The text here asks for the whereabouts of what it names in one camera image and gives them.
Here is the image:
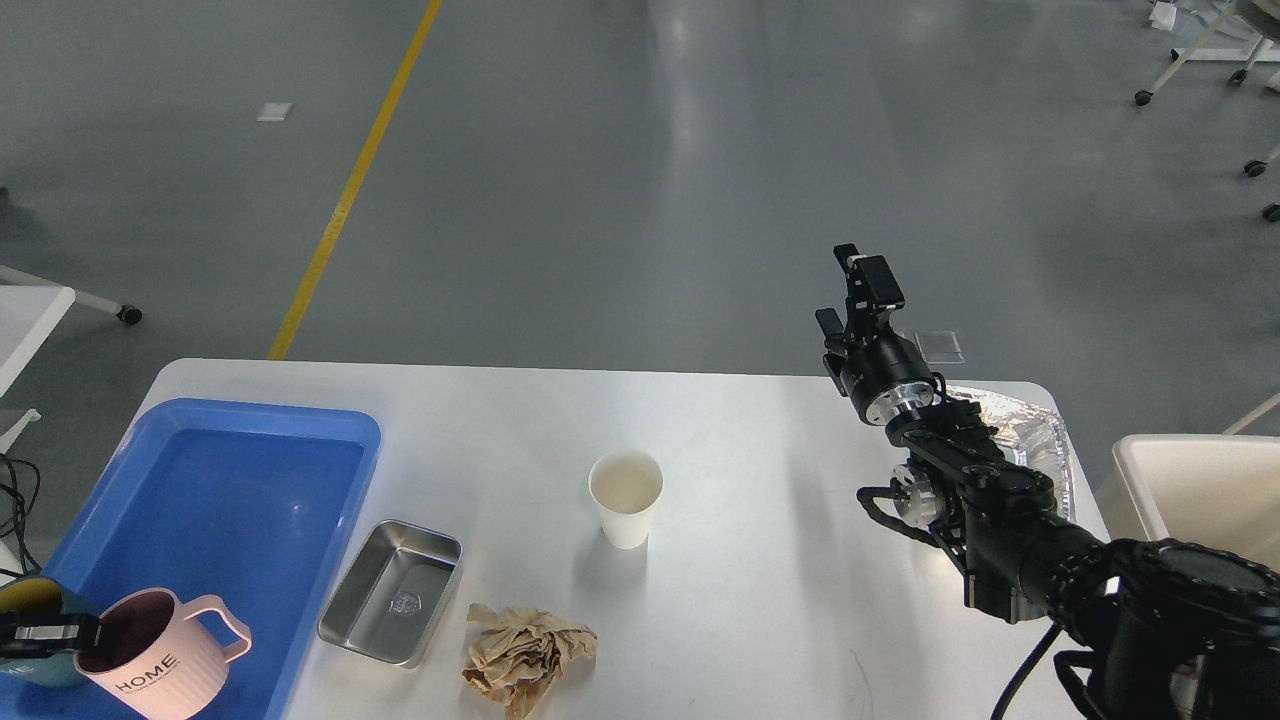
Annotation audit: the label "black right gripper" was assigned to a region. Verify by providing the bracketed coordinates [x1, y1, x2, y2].
[815, 243, 938, 425]

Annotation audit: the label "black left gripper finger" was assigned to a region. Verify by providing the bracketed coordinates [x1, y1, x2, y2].
[1, 614, 102, 659]

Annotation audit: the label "pink ribbed mug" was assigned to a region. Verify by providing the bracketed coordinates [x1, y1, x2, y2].
[73, 588, 253, 719]

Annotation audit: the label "stainless steel rectangular tray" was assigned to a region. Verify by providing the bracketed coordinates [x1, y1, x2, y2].
[317, 519, 463, 669]

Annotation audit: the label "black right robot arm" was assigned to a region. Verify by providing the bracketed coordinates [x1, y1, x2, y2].
[815, 243, 1279, 719]

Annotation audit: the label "teal ceramic mug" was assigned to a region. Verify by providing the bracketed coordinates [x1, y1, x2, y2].
[1, 577, 101, 689]

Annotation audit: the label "clear floor plate right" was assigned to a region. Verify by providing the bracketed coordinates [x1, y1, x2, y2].
[914, 329, 966, 365]

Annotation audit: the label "aluminium foil tray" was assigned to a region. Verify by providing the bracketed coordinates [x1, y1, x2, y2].
[947, 386, 1076, 521]

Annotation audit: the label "blue plastic tray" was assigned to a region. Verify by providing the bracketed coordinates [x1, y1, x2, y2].
[44, 398, 381, 719]

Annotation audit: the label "white paper cup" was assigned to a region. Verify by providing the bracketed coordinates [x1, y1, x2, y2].
[588, 450, 666, 550]

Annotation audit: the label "beige plastic bin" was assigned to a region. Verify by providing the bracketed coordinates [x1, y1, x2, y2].
[1094, 434, 1279, 570]

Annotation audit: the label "crumpled brown paper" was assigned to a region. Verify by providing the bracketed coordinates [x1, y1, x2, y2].
[461, 603, 599, 719]

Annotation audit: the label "white rolling chair base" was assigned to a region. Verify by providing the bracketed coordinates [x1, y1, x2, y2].
[1133, 1, 1279, 225]

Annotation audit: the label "white paper scrap on floor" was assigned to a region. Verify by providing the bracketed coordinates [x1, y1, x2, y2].
[255, 102, 294, 123]

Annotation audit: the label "black cables at left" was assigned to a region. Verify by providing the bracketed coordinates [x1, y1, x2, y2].
[0, 452, 44, 579]

